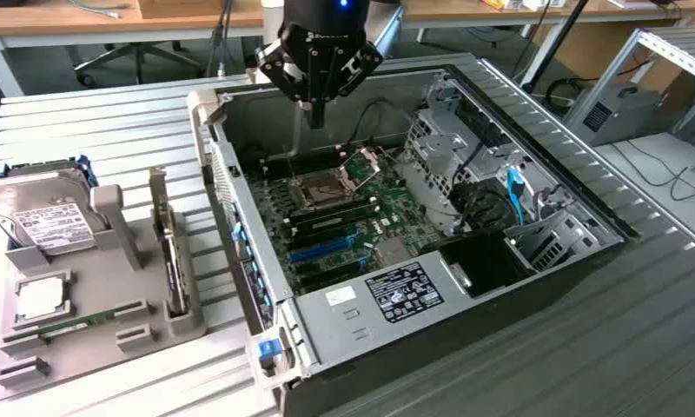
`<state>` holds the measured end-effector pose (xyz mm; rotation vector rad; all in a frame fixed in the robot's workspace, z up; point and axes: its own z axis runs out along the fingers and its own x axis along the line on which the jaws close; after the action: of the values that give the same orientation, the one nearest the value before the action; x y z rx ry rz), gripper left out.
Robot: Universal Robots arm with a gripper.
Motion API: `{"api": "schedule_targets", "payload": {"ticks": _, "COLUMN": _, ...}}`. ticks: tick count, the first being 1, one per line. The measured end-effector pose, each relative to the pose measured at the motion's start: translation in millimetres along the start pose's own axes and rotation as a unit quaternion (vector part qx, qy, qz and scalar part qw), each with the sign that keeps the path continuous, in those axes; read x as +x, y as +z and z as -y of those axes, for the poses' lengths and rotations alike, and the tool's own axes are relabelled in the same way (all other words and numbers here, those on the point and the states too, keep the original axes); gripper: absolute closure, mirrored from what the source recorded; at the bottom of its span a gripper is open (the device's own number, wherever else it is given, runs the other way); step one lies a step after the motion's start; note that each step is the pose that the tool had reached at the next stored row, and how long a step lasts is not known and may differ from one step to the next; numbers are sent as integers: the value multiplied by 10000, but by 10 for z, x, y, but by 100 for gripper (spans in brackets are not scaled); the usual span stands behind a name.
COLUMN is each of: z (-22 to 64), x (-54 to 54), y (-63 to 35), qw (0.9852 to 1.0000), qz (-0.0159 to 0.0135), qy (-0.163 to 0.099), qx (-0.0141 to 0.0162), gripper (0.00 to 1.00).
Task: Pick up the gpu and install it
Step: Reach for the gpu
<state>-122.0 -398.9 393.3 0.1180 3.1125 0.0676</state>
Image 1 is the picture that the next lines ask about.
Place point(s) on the blue disk caddy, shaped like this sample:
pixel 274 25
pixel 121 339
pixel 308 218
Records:
pixel 89 169

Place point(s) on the CPU socket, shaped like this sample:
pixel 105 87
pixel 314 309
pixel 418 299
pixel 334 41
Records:
pixel 320 191

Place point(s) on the silver chipset heatsink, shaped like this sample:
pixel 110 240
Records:
pixel 394 253

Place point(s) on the blue case latch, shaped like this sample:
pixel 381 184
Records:
pixel 269 349

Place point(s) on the blue expansion slot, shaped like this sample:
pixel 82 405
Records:
pixel 320 251

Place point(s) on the aluminium frame shelf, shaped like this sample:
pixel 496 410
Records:
pixel 672 48

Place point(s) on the white box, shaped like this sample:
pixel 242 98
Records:
pixel 523 3

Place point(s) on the silver disk bay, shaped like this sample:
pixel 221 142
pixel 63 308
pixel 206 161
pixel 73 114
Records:
pixel 557 243

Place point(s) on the graphics card with black shroud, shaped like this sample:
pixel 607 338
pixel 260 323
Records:
pixel 174 278

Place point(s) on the silver metal drive cage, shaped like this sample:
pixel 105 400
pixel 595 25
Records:
pixel 441 152

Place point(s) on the open PC case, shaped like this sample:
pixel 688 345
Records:
pixel 249 126

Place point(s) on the black tripod pole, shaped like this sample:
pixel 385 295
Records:
pixel 564 30

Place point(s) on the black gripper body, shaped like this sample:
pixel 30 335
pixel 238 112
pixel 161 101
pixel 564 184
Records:
pixel 325 43

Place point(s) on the grey computer tower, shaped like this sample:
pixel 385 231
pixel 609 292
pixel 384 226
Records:
pixel 620 113

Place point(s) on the yellow packet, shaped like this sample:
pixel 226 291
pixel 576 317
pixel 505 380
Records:
pixel 493 3

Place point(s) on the thin metal locking lever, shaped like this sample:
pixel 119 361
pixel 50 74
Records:
pixel 293 169

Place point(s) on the metal socket cover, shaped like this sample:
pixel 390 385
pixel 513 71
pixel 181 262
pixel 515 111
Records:
pixel 362 169

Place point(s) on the black expansion slot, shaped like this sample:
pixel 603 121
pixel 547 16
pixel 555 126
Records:
pixel 320 238
pixel 325 266
pixel 332 278

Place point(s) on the silver hard disk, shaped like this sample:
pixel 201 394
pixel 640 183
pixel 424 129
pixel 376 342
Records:
pixel 41 217

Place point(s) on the wooden desk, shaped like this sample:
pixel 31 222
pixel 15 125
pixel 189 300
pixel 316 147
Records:
pixel 65 21
pixel 627 15

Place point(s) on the office chair base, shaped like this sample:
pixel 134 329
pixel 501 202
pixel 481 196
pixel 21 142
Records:
pixel 139 54

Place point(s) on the silver CPU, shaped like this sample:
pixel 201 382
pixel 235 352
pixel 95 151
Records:
pixel 43 299

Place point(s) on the grey parts rack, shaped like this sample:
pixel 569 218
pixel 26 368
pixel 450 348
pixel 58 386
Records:
pixel 110 304

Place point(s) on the green RAM stick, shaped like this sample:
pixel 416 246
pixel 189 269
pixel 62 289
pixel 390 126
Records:
pixel 333 219
pixel 75 323

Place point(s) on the green motherboard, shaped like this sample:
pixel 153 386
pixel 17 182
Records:
pixel 394 217

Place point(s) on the silver power supply unit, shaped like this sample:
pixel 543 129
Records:
pixel 337 330

